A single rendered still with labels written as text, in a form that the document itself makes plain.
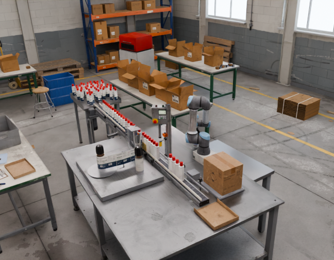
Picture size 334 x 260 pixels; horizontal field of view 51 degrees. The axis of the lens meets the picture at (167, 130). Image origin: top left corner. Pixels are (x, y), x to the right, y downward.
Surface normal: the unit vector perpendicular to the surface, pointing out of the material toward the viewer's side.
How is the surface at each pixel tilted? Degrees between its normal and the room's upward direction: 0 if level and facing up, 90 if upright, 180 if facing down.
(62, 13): 90
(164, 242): 0
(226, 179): 90
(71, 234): 0
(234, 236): 0
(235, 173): 90
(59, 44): 90
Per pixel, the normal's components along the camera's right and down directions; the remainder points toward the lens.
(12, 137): 0.61, 0.32
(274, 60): -0.83, 0.26
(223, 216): -0.03, -0.90
